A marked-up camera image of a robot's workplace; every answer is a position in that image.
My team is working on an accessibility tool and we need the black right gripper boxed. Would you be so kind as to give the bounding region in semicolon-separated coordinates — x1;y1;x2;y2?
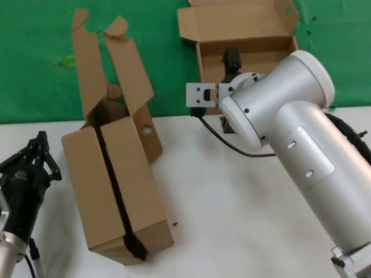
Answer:
221;46;243;79

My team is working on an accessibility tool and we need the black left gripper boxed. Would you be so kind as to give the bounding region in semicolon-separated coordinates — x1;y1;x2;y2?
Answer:
0;131;62;242

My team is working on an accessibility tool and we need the small brown cardboard box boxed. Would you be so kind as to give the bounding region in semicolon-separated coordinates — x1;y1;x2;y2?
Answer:
177;0;300;116

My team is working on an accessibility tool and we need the large brown cardboard box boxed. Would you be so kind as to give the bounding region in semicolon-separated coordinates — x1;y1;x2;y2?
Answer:
60;8;174;266

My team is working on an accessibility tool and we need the green table cloth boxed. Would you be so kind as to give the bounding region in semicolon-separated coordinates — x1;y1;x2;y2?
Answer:
0;0;371;125

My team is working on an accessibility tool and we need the right wrist camera unit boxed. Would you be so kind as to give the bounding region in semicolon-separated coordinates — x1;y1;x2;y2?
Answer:
185;82;223;108

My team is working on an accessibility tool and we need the black camera cable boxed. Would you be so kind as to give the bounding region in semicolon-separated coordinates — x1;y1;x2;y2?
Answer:
190;107;278;159

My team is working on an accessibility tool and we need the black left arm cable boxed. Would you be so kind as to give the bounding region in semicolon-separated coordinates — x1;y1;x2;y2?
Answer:
24;237;41;278

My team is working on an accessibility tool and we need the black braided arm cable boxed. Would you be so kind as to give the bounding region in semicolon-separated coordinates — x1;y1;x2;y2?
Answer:
324;112;371;171

